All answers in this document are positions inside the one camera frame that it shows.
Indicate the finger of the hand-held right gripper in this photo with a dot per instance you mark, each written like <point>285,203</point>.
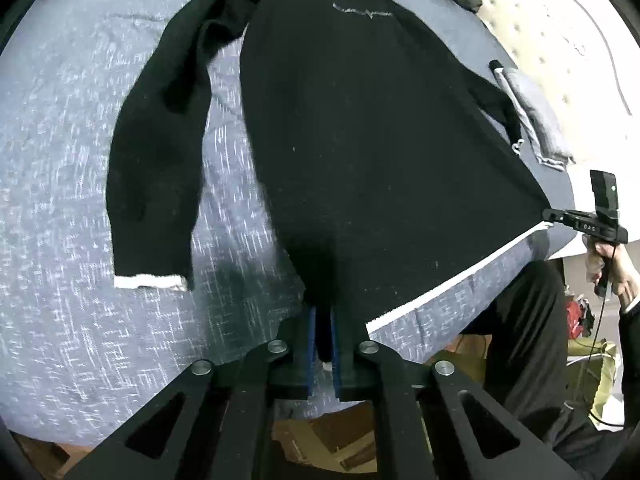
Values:
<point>554,216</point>

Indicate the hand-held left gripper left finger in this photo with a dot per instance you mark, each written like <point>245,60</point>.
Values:
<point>311,355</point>

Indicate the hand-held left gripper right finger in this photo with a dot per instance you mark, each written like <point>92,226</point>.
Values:
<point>337,360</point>

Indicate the black sweater with white trim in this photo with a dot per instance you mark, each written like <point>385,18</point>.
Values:
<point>370,135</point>

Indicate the person's right forearm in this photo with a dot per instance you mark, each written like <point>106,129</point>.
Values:
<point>631,360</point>

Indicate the person's right hand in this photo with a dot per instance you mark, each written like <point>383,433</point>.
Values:
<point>625,270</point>

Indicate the cardboard box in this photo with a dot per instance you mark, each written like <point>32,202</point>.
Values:
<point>325,435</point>

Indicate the red bag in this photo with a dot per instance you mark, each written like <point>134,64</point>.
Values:
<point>577,317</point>

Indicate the folded grey garment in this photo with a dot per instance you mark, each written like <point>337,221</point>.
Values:
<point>535,110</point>

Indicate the person's dark clothing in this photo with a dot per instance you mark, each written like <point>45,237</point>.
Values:
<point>530,340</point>

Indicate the cream tufted headboard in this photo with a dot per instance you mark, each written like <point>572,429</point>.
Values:
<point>565,60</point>

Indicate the yellow green bag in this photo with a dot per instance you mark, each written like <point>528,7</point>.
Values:
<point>607,360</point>

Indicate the blue mottled bed sheet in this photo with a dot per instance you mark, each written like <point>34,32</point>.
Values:
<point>75,185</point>

